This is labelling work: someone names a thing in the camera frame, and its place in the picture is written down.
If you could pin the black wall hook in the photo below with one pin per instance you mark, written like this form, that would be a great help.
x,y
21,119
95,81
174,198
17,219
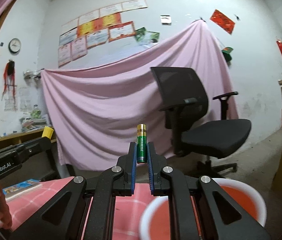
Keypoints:
x,y
236,17

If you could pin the red black tassel decoration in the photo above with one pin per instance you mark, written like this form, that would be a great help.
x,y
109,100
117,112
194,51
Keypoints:
x,y
9,75

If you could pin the group of wall certificates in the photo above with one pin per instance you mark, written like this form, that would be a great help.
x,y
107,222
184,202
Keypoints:
x,y
118,31

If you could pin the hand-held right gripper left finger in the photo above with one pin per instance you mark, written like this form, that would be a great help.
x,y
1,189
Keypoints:
x,y
132,170

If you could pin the black white wall picture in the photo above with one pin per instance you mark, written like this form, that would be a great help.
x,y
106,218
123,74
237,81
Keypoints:
x,y
166,20

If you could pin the blue paperback book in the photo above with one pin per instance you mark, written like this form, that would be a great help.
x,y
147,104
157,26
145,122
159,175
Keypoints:
x,y
22,186

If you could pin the yellow block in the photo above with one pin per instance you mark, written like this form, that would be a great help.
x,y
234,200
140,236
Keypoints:
x,y
48,132

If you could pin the hanging pink sheet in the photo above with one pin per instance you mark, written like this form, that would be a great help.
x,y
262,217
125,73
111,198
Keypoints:
x,y
101,105

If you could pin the wooden shelf desk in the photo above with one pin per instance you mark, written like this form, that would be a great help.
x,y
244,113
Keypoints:
x,y
5,138

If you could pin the orange bin with white rim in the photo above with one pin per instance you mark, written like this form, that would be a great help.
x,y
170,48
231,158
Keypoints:
x,y
241,200

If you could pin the black office chair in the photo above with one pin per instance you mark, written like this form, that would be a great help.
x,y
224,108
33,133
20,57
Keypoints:
x,y
218,137

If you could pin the paper wall calendar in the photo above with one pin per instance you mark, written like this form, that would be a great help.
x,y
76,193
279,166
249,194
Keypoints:
x,y
24,100

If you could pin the metal wall shelf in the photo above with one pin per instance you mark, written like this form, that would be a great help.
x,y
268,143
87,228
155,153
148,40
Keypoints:
x,y
32,73

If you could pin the red paper wall decoration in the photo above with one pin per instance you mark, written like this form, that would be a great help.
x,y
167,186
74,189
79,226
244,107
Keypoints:
x,y
222,21

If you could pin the green gold battery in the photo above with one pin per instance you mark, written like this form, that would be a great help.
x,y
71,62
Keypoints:
x,y
141,145

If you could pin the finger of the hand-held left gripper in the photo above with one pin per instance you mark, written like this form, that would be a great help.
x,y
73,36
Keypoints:
x,y
38,145

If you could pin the glass jar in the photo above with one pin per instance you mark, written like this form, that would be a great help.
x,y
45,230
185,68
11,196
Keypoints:
x,y
35,112

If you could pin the green photo print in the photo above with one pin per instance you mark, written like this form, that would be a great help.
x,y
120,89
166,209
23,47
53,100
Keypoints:
x,y
140,34
153,37

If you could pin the green cap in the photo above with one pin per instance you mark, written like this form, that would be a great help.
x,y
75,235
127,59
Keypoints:
x,y
227,51

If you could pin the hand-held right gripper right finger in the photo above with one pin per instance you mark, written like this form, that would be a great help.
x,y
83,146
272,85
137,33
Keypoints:
x,y
150,170

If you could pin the round wall clock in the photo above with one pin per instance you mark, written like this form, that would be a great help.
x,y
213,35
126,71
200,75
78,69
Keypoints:
x,y
14,45

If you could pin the stack of books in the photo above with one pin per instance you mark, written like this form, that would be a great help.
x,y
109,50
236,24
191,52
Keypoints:
x,y
33,124

